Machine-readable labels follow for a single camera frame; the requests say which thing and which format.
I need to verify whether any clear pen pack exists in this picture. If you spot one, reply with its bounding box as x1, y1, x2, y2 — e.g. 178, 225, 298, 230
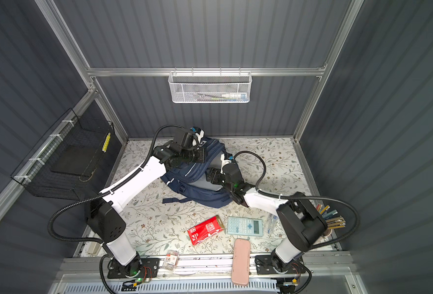
267, 214, 278, 235

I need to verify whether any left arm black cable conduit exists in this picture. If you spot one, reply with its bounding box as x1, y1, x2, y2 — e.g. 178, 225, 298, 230
47, 124, 186, 243

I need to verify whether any navy blue student backpack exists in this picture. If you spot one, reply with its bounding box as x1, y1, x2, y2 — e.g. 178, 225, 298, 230
161, 137, 232, 208

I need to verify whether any red snack packet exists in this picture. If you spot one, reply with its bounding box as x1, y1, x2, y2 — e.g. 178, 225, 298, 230
187, 216, 224, 246

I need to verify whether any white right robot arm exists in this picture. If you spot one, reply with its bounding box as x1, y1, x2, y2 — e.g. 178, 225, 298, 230
206, 151, 327, 273

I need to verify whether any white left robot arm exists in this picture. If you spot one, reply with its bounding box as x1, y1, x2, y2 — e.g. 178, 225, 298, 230
90, 124, 206, 267

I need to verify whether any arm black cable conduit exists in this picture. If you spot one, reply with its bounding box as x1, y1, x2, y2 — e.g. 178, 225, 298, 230
47, 124, 186, 243
232, 150, 360, 251

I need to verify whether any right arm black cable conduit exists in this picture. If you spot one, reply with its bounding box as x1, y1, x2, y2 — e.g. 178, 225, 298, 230
232, 150, 360, 251

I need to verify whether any black wire wall basket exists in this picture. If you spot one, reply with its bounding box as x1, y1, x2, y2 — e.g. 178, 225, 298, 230
11, 113, 120, 200

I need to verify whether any pink pencil case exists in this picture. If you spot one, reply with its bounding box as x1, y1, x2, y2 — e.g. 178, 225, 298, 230
231, 239, 251, 286

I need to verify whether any pink cup with pencils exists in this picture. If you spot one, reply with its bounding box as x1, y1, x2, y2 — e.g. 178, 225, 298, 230
316, 204, 346, 237

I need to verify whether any teal calculator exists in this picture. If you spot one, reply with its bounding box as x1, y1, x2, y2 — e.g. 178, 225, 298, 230
226, 217, 263, 236

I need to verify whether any white wire mesh basket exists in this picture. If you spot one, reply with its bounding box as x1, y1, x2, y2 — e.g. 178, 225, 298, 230
168, 71, 253, 104

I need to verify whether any small clear eraser box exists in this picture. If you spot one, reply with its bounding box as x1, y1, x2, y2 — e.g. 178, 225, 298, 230
163, 250, 180, 271

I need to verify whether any white marker in basket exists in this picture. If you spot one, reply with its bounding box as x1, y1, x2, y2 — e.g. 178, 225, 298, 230
221, 93, 247, 101

